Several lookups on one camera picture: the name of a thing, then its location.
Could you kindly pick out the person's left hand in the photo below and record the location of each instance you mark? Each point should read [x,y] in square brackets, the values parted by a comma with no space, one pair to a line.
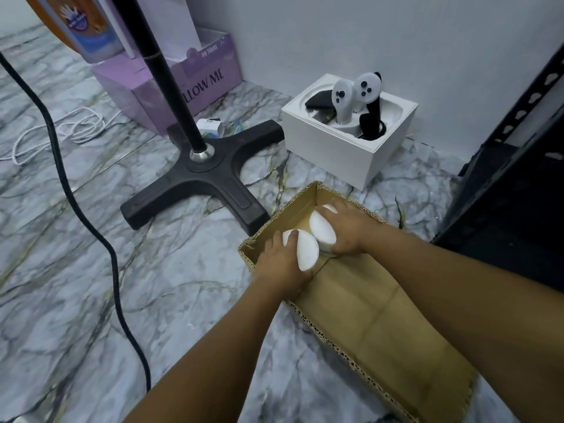
[275,264]

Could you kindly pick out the person's right hand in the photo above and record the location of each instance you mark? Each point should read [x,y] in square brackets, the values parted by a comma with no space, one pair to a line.
[354,226]

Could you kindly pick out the person's right fingers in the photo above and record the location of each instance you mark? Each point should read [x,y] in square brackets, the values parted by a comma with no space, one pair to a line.
[339,204]

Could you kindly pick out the person's left fingers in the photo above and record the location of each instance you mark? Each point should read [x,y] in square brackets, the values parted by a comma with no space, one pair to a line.
[276,240]

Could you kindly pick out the white foam cup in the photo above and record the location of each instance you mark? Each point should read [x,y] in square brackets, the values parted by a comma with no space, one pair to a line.
[305,254]
[322,228]

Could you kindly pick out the person's right forearm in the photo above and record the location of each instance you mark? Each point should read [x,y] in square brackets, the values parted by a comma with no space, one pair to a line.
[462,303]

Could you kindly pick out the person's left forearm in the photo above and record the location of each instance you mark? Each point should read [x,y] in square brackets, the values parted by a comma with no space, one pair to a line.
[220,348]

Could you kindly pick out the white open box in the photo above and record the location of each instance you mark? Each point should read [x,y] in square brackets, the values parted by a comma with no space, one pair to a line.
[335,149]

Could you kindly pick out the white game controller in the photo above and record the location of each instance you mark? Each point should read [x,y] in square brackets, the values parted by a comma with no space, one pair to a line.
[368,85]
[343,101]

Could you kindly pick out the black fan stand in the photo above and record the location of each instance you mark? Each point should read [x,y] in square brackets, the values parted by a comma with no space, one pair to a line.
[198,171]

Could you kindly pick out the black flat device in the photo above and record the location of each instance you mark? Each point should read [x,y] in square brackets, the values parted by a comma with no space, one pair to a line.
[319,101]

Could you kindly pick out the brown cardboard box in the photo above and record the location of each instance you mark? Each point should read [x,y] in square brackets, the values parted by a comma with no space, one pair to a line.
[379,321]

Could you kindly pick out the small white box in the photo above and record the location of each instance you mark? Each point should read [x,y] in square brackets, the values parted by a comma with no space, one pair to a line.
[209,126]

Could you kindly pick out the black metal rack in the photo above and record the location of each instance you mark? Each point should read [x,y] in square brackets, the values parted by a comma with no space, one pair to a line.
[511,207]

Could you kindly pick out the purple cardboard box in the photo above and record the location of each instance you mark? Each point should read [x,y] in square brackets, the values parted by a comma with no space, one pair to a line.
[132,90]

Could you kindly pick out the white paper insert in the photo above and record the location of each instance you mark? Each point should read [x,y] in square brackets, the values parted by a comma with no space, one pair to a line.
[174,26]

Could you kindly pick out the orange soap refill pouch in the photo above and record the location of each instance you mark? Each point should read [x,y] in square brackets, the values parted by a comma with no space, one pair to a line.
[83,26]

